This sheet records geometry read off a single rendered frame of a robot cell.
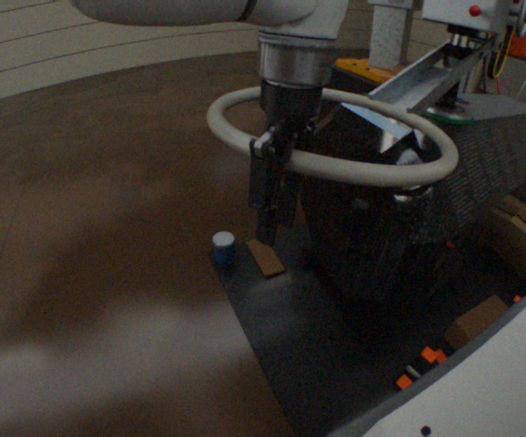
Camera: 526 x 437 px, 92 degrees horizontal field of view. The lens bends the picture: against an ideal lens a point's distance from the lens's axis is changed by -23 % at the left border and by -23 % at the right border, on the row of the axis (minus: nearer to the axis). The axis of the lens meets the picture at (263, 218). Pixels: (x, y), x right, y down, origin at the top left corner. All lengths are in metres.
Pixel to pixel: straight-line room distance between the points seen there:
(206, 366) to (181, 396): 0.15
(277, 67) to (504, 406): 0.40
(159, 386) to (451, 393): 1.10
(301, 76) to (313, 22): 0.06
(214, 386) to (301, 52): 1.11
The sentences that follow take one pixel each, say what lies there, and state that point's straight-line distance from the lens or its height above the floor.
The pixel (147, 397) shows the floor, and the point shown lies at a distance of 1.28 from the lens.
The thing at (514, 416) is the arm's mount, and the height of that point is 0.88.
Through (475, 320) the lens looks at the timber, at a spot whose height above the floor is 0.13.
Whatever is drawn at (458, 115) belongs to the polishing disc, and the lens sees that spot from 1.14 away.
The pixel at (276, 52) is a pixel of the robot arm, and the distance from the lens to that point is 0.35.
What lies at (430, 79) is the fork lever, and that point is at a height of 0.96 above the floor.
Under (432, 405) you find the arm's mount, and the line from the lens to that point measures 0.31.
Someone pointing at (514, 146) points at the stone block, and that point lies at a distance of 1.45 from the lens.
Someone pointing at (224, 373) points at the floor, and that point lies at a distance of 1.26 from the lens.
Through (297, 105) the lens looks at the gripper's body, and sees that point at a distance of 0.37.
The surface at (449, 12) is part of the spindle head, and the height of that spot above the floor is 1.16.
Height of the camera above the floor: 1.14
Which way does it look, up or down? 39 degrees down
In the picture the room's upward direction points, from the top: straight up
